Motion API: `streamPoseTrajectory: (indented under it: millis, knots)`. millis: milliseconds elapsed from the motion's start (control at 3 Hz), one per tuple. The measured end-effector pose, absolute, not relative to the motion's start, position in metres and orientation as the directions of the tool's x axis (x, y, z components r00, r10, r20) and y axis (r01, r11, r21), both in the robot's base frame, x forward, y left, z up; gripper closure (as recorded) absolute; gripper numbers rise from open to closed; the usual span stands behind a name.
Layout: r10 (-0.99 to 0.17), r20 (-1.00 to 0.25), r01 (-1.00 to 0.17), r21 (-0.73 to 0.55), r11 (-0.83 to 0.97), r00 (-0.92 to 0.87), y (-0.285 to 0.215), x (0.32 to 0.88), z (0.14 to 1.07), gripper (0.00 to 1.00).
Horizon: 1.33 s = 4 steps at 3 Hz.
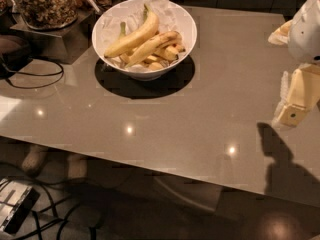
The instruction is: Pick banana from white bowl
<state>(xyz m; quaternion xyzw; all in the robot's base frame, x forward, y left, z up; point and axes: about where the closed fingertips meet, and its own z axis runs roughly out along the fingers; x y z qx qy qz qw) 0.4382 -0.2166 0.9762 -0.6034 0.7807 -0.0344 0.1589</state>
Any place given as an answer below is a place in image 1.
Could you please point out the silver black box on floor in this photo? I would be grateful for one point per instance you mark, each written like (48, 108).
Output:
(16, 201)

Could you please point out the small banana at right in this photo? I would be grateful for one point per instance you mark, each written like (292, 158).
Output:
(171, 52)

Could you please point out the white ceramic bowl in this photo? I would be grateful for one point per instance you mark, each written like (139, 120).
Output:
(173, 20)

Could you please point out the low banana in bowl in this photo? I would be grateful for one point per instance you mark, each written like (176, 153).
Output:
(151, 63)

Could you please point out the spotted yellow banana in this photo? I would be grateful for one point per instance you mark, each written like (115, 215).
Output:
(151, 45)

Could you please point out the left beige slipper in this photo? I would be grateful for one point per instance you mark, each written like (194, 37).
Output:
(34, 160)

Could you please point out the large top yellow banana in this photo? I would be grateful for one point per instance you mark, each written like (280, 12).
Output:
(135, 38)

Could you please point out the glass jar of nuts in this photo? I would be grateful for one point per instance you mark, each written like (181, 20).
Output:
(47, 14)

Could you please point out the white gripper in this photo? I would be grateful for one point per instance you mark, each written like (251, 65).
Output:
(306, 34)

